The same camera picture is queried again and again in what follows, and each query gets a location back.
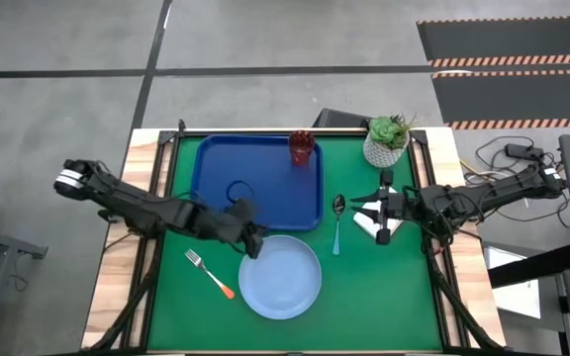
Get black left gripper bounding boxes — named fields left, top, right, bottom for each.
left=205, top=197, right=270, bottom=260

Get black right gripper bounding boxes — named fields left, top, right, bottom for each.
left=349, top=169, right=418, bottom=247

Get light blue round plate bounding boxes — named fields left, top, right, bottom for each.
left=237, top=233, right=324, bottom=321

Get fork with orange-white handle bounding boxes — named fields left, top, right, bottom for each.
left=184, top=248, right=237, bottom=301

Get blue plastic tray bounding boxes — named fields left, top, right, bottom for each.
left=189, top=133, right=325, bottom=232

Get red transparent plastic cup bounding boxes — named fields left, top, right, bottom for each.
left=287, top=130, right=317, bottom=167

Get white folded napkin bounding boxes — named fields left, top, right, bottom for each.
left=352, top=186, right=405, bottom=239

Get succulent in white pot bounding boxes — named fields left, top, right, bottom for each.
left=362, top=112, right=419, bottom=170

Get green table mat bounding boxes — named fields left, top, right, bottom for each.
left=146, top=135, right=443, bottom=352

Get black box behind table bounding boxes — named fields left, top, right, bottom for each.
left=312, top=107, right=373, bottom=131

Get black power adapter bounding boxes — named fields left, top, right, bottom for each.
left=505, top=142, right=546, bottom=161

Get white sheet on floor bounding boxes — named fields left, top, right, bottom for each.
left=482, top=245, right=543, bottom=320

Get black crossbar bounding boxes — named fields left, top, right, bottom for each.
left=487, top=240, right=570, bottom=290

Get black floor mat striped edge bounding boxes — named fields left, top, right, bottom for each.
left=416, top=15, right=570, bottom=68
left=430, top=68, right=570, bottom=132

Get spoon with light blue handle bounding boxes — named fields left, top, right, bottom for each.
left=332, top=193, right=347, bottom=257

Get black aluminium table frame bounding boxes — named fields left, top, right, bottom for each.
left=84, top=118, right=507, bottom=356

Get tangled black cables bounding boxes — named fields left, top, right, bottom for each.
left=460, top=134, right=570, bottom=229

